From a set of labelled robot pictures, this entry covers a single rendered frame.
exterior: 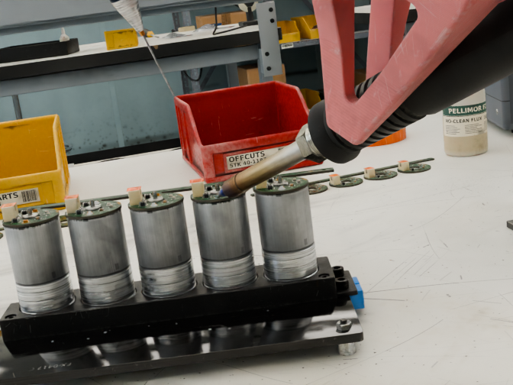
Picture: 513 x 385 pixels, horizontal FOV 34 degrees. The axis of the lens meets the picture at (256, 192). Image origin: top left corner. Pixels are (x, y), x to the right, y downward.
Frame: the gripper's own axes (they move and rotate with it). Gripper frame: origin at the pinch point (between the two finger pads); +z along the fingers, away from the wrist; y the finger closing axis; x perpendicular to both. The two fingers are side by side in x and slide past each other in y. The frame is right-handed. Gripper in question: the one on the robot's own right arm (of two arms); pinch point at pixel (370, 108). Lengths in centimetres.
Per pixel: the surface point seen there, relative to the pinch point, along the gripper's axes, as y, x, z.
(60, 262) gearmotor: 4.8, -9.0, 12.3
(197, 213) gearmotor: 0.4, -5.8, 8.7
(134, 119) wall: -270, -279, 232
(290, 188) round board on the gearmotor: -2.3, -3.4, 6.6
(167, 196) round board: 0.6, -7.6, 9.0
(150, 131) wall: -276, -272, 236
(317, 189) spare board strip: -20.7, -12.4, 18.7
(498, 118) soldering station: -39.8, -9.3, 15.2
